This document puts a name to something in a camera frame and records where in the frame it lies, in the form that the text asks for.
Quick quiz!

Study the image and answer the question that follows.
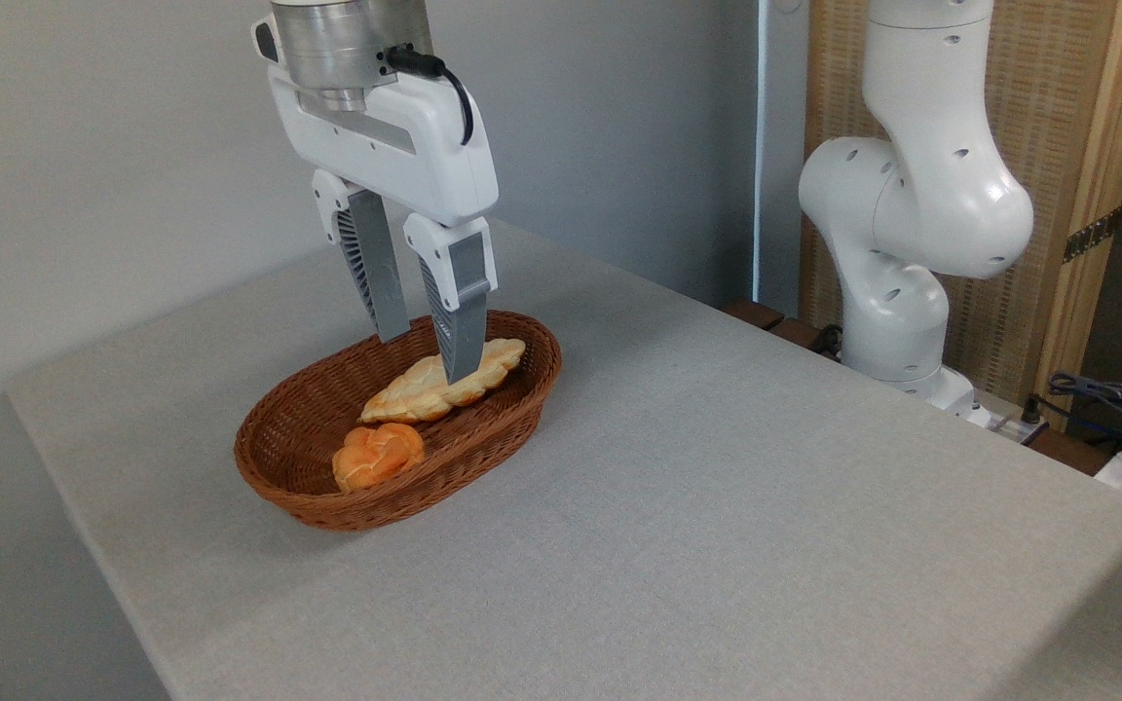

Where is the white vertical wall trim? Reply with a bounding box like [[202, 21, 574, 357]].
[[754, 0, 776, 303]]

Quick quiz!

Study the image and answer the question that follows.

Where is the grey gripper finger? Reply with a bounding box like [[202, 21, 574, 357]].
[[312, 169, 413, 344], [403, 214, 499, 386]]

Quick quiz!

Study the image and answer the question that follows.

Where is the round orange knotted bread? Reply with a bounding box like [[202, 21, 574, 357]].
[[332, 423, 426, 494]]

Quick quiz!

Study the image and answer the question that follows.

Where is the brown woven wicker basket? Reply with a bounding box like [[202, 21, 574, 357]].
[[234, 310, 563, 533]]

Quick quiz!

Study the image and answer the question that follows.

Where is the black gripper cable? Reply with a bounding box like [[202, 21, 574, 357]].
[[381, 44, 475, 147]]

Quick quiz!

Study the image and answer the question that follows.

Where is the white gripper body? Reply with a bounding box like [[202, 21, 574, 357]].
[[269, 66, 501, 228]]

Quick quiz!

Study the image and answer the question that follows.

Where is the long pale braided bread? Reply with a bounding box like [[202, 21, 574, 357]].
[[358, 338, 527, 424]]

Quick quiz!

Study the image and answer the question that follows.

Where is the wooden rattan folding screen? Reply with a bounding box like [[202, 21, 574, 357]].
[[800, 0, 1122, 429]]

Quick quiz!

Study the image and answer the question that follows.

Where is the brown wooden block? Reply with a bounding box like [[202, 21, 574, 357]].
[[767, 318, 827, 351], [1028, 428, 1113, 477], [723, 299, 786, 330]]

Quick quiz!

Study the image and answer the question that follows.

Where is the blue grey cable bundle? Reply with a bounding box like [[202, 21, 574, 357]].
[[1046, 371, 1122, 461]]

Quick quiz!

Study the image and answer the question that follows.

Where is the dark metal screen hinge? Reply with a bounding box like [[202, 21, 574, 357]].
[[1063, 206, 1122, 264]]

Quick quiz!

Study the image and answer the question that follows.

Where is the white power strip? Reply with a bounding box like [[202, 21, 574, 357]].
[[970, 397, 1049, 445]]

